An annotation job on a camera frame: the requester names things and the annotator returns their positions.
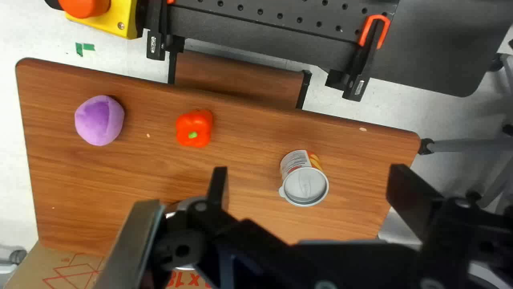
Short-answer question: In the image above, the black perforated breadboard table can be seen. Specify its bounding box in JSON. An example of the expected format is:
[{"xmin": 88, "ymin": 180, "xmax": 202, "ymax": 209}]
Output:
[{"xmin": 165, "ymin": 0, "xmax": 513, "ymax": 100}]

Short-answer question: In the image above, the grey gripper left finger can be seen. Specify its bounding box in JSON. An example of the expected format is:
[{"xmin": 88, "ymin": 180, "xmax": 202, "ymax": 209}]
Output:
[{"xmin": 93, "ymin": 200, "xmax": 169, "ymax": 289}]

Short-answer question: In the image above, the yellow emergency stop box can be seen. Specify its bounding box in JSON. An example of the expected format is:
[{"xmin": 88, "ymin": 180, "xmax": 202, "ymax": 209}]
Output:
[{"xmin": 43, "ymin": 0, "xmax": 146, "ymax": 41}]

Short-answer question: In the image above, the orange handled black clamp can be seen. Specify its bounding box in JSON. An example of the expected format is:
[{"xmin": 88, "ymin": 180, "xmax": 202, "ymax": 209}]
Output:
[{"xmin": 324, "ymin": 13, "xmax": 393, "ymax": 103}]

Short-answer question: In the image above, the tin can with fruit label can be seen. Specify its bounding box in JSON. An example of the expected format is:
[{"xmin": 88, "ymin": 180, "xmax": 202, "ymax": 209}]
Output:
[{"xmin": 278, "ymin": 148, "xmax": 332, "ymax": 209}]

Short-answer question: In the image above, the purple plush ball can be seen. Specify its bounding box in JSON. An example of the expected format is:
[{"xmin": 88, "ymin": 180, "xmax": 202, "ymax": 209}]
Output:
[{"xmin": 72, "ymin": 94, "xmax": 128, "ymax": 148}]

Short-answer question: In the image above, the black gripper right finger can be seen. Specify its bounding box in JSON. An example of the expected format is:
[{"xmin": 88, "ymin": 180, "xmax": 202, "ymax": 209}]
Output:
[{"xmin": 387, "ymin": 163, "xmax": 447, "ymax": 254}]

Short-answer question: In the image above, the black bar clamp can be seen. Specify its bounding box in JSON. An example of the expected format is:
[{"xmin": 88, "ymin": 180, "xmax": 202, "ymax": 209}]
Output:
[{"xmin": 144, "ymin": 0, "xmax": 188, "ymax": 87}]

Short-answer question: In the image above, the orange toy bell pepper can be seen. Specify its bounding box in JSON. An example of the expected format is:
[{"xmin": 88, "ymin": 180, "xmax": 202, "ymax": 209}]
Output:
[{"xmin": 175, "ymin": 108, "xmax": 217, "ymax": 150}]

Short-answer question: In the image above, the cardboard panel with red print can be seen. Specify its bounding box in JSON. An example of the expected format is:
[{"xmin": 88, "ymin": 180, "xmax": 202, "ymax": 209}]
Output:
[{"xmin": 3, "ymin": 240, "xmax": 117, "ymax": 289}]

